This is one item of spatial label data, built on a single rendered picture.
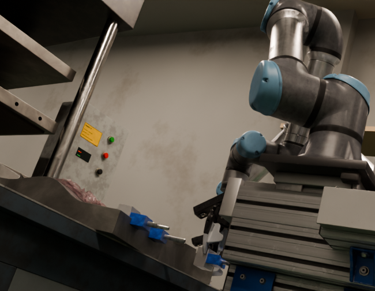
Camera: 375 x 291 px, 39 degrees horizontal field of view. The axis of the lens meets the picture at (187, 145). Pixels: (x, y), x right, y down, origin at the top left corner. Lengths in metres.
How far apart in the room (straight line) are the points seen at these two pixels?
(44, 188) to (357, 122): 0.73
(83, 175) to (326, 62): 1.24
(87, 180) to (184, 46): 2.82
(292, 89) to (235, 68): 3.42
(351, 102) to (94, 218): 0.62
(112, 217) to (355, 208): 0.53
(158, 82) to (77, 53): 1.28
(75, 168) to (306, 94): 1.39
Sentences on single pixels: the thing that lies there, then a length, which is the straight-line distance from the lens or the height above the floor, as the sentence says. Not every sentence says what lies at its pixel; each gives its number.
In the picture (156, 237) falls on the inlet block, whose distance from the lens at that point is 1.33.
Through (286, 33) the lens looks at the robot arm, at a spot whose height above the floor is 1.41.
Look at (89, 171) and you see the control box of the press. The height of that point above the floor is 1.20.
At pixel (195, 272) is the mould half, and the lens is 1.60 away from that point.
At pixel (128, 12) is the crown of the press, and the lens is 2.41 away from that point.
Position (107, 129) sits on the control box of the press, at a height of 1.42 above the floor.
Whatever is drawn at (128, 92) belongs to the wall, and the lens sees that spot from 5.09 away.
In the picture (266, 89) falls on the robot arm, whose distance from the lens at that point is 1.17.
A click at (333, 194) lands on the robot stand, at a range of 0.97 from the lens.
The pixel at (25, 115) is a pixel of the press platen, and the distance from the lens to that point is 2.15.
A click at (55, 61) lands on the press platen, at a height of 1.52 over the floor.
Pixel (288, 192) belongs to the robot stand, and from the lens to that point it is 1.13.
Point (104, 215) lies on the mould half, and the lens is 1.21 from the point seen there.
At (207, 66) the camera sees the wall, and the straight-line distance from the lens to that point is 4.74.
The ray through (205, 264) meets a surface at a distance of 1.53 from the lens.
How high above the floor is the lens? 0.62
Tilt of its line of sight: 20 degrees up
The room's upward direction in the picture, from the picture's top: 18 degrees clockwise
